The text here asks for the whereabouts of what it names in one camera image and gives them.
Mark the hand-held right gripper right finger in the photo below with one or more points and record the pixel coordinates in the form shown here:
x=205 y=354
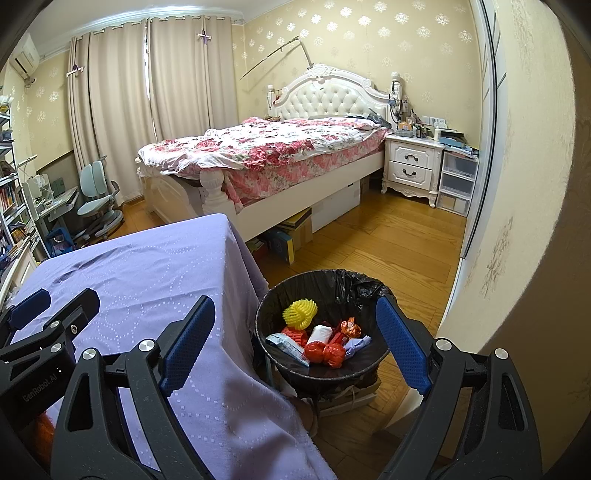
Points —
x=401 y=346

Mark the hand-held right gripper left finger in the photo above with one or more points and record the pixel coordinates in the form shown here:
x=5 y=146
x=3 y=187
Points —
x=187 y=344

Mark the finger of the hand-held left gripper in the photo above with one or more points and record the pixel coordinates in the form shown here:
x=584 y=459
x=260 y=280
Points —
x=30 y=304
x=78 y=309

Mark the pale purple wrapper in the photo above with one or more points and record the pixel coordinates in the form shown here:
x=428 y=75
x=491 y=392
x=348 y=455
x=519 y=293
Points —
x=358 y=345

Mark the orange snack wrapper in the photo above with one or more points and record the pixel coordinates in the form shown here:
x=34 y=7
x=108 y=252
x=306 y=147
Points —
x=351 y=328

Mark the small red wrapper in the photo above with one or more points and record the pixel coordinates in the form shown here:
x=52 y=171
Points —
x=339 y=339

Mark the red plastic bag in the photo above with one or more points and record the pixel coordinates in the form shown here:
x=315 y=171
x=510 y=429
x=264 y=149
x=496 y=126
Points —
x=323 y=355

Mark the white padded pack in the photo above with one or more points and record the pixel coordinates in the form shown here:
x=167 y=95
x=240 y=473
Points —
x=321 y=333

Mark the round bin with black bag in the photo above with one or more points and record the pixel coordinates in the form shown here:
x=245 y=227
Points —
x=332 y=286

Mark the white and blue packet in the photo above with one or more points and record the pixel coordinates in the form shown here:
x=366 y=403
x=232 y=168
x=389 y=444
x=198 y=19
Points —
x=288 y=347

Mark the yellow spiky ball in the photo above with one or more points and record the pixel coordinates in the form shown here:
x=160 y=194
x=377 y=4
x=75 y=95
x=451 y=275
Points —
x=299 y=316

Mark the blue plastic crate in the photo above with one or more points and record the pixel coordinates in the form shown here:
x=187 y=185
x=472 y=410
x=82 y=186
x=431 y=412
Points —
x=57 y=242

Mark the flat white box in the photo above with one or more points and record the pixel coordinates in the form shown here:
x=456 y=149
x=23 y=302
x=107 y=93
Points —
x=351 y=397

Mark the purple tablecloth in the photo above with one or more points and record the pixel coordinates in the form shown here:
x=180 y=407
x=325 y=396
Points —
x=161 y=258

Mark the bookshelf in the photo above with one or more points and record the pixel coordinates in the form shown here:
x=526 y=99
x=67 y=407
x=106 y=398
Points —
x=11 y=207

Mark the study desk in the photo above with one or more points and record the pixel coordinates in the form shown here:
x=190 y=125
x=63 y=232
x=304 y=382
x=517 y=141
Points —
x=55 y=203

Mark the pale blue desk chair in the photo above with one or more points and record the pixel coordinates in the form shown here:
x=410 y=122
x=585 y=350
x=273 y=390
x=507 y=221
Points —
x=94 y=194

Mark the blue and yellow box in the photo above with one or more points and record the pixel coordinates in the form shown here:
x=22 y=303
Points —
x=279 y=244

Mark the desk lamp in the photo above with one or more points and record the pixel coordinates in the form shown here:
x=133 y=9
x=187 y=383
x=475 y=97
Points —
x=27 y=161

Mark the white storage box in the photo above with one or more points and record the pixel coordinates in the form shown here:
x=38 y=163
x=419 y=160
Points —
x=334 y=207

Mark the cardboard box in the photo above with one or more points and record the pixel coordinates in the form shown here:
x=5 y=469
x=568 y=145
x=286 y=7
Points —
x=298 y=230

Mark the clear plastic drawer unit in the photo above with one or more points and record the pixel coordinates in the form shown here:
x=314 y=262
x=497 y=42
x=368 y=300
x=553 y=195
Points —
x=457 y=182

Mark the white nightstand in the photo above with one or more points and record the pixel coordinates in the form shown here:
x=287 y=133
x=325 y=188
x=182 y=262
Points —
x=411 y=168

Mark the pink floral bed sheet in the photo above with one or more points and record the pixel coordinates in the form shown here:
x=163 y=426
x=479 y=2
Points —
x=304 y=168

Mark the beige curtain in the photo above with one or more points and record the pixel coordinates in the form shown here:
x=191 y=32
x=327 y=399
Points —
x=194 y=83
x=106 y=106

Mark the stack of books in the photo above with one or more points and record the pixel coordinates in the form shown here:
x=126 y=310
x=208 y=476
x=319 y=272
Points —
x=457 y=143

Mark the floral quilt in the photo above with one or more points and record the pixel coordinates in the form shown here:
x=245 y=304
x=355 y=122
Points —
x=277 y=143

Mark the white sliding wardrobe door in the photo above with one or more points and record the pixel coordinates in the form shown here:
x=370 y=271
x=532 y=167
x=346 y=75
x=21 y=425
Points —
x=485 y=138

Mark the clutter of small bottles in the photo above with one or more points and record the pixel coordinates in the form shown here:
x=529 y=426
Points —
x=415 y=122

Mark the white air conditioner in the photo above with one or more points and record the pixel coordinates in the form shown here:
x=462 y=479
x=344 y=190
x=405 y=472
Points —
x=25 y=57

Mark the bed with floral bedding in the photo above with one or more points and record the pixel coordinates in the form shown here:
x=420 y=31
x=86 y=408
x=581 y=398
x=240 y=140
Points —
x=323 y=94

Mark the thin metal pole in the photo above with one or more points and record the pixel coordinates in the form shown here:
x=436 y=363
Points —
x=277 y=53

